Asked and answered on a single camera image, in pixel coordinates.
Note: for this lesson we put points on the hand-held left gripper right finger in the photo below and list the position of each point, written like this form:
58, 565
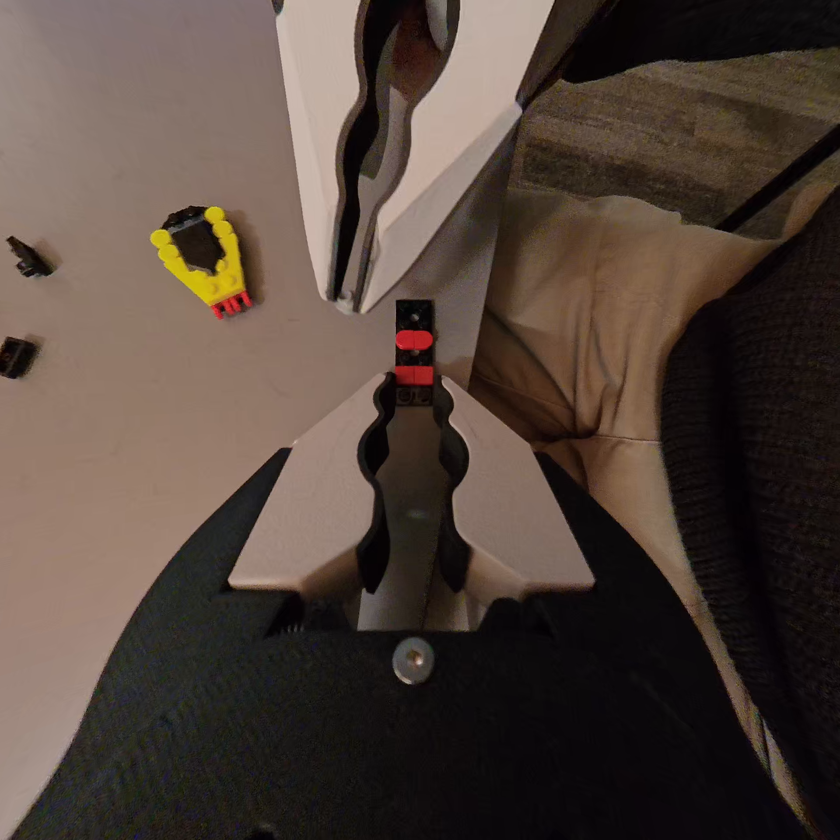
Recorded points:
518, 518

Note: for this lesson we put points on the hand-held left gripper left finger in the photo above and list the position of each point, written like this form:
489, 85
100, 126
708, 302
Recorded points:
302, 518

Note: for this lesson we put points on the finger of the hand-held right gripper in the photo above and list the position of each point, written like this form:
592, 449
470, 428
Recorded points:
315, 98
479, 79

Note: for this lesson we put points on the yellow lego assembly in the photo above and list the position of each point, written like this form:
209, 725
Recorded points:
223, 282

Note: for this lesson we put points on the red and black lego assembly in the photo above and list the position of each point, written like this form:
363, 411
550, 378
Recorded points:
415, 338

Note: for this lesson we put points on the person's right forearm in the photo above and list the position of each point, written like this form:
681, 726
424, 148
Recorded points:
722, 26

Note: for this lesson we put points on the small black lego piece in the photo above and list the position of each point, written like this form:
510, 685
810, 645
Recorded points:
29, 262
16, 358

